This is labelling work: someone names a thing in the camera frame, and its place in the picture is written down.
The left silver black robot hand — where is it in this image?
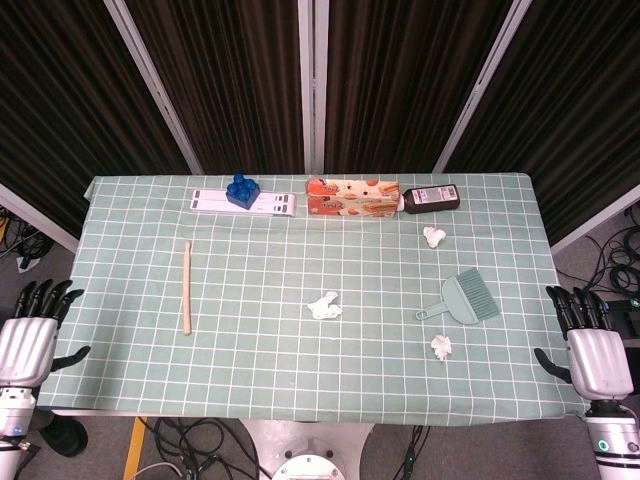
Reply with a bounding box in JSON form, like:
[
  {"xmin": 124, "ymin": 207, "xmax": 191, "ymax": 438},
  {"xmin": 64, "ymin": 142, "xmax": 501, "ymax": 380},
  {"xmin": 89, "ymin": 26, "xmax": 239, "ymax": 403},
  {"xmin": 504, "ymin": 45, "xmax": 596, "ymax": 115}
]
[{"xmin": 0, "ymin": 279, "xmax": 92, "ymax": 389}]

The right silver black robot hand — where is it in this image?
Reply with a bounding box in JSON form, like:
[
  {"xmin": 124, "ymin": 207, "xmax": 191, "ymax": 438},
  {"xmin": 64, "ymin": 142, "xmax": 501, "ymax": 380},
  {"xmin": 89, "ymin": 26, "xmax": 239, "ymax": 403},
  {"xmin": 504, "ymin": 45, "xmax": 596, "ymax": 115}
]
[{"xmin": 533, "ymin": 284, "xmax": 635, "ymax": 401}]

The green dustpan brush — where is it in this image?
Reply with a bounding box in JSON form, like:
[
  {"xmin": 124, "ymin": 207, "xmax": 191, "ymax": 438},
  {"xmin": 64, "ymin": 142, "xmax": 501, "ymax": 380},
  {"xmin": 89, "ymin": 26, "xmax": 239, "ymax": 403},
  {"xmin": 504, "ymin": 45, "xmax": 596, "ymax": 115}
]
[{"xmin": 415, "ymin": 267, "xmax": 502, "ymax": 327}]

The silver white robot base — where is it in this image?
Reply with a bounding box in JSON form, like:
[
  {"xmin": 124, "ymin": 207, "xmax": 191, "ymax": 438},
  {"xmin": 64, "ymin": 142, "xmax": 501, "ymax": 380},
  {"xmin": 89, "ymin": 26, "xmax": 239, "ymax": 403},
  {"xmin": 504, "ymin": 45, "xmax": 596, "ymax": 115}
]
[{"xmin": 239, "ymin": 418, "xmax": 376, "ymax": 480}]

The wooden stick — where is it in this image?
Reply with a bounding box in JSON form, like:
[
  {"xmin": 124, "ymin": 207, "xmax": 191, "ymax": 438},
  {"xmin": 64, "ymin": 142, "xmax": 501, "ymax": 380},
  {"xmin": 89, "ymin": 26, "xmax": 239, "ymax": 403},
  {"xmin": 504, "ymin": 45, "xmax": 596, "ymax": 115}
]
[{"xmin": 182, "ymin": 240, "xmax": 193, "ymax": 336}]

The dark brown labelled bottle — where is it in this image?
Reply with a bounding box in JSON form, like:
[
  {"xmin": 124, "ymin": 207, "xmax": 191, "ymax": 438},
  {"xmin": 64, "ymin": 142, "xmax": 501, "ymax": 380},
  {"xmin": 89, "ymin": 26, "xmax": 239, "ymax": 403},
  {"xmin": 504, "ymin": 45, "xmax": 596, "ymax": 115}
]
[{"xmin": 399, "ymin": 183, "xmax": 461, "ymax": 216}]

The white flat rectangular box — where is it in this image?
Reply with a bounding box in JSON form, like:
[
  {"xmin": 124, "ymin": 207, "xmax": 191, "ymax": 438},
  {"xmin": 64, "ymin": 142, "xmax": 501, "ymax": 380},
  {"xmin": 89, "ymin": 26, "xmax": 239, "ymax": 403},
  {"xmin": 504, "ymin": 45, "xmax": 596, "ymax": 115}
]
[{"xmin": 190, "ymin": 189, "xmax": 299, "ymax": 218}]

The dark pleated curtain panel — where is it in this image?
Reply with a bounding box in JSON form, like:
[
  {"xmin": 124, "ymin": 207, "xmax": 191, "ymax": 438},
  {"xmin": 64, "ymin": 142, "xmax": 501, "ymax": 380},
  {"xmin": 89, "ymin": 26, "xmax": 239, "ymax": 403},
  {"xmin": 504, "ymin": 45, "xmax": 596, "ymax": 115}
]
[
  {"xmin": 0, "ymin": 0, "xmax": 194, "ymax": 239},
  {"xmin": 323, "ymin": 0, "xmax": 516, "ymax": 175},
  {"xmin": 443, "ymin": 0, "xmax": 640, "ymax": 244},
  {"xmin": 122, "ymin": 0, "xmax": 306, "ymax": 175}
]

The green checked tablecloth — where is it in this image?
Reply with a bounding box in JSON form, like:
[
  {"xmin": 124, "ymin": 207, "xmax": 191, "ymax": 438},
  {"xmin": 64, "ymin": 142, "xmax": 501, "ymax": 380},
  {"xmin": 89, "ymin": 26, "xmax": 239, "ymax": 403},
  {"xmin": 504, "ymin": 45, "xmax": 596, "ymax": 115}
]
[{"xmin": 37, "ymin": 173, "xmax": 591, "ymax": 426}]

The blue toy building block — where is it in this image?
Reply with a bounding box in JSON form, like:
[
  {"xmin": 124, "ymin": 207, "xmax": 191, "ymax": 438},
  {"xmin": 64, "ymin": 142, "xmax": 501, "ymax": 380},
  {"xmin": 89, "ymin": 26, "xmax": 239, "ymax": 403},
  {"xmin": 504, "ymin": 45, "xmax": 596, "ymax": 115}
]
[{"xmin": 225, "ymin": 173, "xmax": 261, "ymax": 210}]

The orange snack box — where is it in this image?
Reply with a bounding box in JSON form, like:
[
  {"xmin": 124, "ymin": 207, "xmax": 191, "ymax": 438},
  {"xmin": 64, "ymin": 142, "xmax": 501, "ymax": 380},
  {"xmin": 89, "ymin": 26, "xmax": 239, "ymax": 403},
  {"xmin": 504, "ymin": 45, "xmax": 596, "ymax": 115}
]
[{"xmin": 305, "ymin": 177, "xmax": 404, "ymax": 220}]

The black floor cable bundle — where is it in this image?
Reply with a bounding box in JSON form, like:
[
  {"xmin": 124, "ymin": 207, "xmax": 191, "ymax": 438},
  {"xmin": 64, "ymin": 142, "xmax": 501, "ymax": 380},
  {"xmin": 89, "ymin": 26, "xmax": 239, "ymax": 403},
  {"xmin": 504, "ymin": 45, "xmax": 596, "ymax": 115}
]
[
  {"xmin": 554, "ymin": 204, "xmax": 640, "ymax": 299},
  {"xmin": 134, "ymin": 417, "xmax": 264, "ymax": 480},
  {"xmin": 0, "ymin": 207, "xmax": 54, "ymax": 264}
]

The aluminium partition post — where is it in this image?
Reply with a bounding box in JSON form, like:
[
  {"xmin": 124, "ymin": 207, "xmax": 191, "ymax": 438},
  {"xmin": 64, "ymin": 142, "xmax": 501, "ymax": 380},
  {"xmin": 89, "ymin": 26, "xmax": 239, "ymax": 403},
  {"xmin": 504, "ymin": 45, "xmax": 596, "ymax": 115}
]
[
  {"xmin": 549, "ymin": 184, "xmax": 640, "ymax": 254},
  {"xmin": 432, "ymin": 0, "xmax": 534, "ymax": 175},
  {"xmin": 0, "ymin": 182, "xmax": 81, "ymax": 254},
  {"xmin": 298, "ymin": 0, "xmax": 327, "ymax": 175},
  {"xmin": 103, "ymin": 0, "xmax": 204, "ymax": 175}
]

